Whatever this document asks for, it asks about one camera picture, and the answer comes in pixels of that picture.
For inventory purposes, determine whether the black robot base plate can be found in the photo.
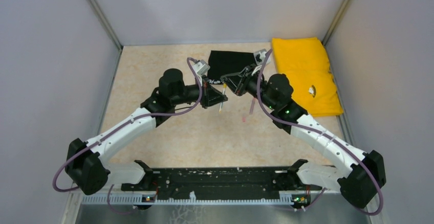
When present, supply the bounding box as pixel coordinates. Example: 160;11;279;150
121;166;321;200

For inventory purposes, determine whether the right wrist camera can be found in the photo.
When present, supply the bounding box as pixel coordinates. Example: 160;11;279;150
253;49;267;65

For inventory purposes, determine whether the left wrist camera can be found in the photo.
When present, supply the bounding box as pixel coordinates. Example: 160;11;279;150
192;60;210;78

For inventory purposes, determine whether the yellow folded t-shirt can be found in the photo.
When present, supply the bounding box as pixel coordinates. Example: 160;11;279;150
271;37;344;117

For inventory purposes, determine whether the aluminium frame rail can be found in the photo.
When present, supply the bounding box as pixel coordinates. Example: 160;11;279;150
71;170;378;206

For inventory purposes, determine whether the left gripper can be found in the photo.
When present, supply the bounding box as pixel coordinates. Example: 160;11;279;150
171;74;228;108

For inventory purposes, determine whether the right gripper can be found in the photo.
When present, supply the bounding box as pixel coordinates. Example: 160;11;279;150
221;64;276;111

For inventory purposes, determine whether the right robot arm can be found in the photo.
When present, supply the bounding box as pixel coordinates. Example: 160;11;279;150
221;66;386;215

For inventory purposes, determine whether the white yellow marker pen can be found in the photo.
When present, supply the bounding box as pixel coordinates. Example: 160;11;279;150
219;90;226;114

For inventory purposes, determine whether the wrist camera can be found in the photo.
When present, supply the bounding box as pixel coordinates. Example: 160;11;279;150
253;49;267;65
192;60;210;78

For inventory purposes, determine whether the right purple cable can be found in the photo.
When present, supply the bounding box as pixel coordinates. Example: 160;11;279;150
256;49;384;216

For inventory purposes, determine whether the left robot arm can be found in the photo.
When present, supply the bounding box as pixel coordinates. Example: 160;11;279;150
64;69;228;195

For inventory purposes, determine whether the thin pink pen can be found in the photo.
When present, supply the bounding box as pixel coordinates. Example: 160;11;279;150
249;98;256;115

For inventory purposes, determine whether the black folded t-shirt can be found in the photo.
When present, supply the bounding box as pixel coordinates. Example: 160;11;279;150
207;50;262;85

